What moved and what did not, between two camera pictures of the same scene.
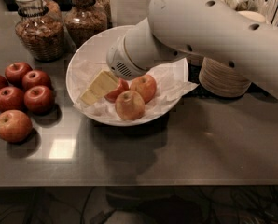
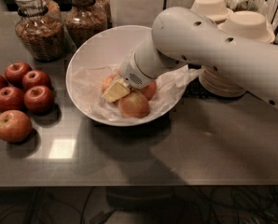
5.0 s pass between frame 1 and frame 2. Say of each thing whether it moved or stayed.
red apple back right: stayed
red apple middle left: stayed
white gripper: moved
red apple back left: stayed
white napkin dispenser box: stayed
